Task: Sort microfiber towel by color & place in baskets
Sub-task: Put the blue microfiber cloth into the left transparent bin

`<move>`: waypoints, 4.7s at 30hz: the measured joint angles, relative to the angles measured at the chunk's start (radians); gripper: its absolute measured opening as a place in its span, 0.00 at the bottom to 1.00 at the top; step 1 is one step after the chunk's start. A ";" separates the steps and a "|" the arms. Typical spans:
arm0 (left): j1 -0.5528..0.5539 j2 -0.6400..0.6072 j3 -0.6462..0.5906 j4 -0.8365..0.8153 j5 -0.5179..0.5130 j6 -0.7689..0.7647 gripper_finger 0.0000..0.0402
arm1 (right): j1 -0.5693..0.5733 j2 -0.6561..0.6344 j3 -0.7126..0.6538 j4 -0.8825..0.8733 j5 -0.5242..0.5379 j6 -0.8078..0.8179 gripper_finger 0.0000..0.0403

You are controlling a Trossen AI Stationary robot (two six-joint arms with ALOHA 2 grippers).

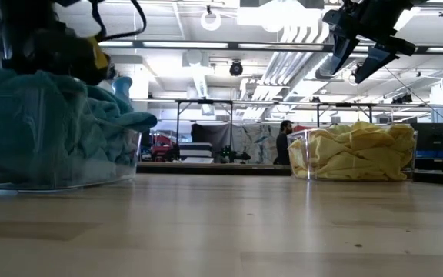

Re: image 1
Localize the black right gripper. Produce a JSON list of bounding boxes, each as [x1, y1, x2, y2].
[[329, 17, 417, 85]]

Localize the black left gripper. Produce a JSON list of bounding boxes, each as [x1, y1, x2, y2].
[[12, 26, 111, 86]]

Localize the teal microfiber towel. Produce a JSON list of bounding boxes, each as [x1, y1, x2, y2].
[[85, 85, 158, 135], [0, 71, 92, 185]]

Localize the yellow tag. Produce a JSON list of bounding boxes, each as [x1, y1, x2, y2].
[[87, 36, 111, 72]]

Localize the black track spotlights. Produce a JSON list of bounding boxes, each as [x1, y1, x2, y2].
[[391, 93, 414, 105]]

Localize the clear plastic water bottle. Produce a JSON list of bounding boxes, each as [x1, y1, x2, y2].
[[112, 75, 134, 108]]

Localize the black computer monitor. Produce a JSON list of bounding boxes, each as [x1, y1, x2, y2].
[[411, 122, 443, 152]]

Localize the person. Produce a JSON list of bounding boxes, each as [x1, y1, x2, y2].
[[275, 119, 295, 165]]

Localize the round black ceiling fixture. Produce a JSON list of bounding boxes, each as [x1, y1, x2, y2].
[[228, 60, 245, 77]]

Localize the blue box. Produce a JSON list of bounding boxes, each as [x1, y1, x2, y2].
[[415, 149, 443, 159]]

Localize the marbled grey sheet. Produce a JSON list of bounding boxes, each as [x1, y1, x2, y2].
[[238, 123, 280, 165]]

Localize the yellow cloth top right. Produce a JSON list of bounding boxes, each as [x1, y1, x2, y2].
[[287, 122, 418, 182]]

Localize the clear plastic basket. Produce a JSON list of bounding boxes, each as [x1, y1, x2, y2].
[[0, 86, 144, 194]]

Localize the red cart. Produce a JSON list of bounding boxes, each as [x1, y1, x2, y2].
[[150, 134, 180, 162]]

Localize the black desk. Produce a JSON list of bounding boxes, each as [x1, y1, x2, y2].
[[413, 156, 443, 174]]

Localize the white stacked boxes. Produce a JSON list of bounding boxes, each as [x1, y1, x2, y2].
[[178, 142, 214, 163]]

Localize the grey backdrop cloth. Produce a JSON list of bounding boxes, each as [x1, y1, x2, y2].
[[190, 122, 241, 153]]

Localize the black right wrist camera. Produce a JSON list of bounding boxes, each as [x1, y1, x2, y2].
[[322, 8, 361, 38]]

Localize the grey corrugated air duct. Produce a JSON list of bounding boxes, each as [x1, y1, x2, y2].
[[315, 53, 355, 81]]

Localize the thin diagonal wire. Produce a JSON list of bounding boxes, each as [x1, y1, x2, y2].
[[382, 65, 443, 125]]

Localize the white ribbed ceiling duct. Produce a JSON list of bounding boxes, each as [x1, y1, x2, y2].
[[259, 18, 332, 88]]

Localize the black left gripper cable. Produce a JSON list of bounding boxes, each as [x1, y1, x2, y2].
[[89, 0, 148, 42]]

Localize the white ring lamp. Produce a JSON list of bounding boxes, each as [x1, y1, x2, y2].
[[200, 10, 222, 32]]

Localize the black aluminium table frame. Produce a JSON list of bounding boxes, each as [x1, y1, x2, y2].
[[135, 161, 443, 186]]

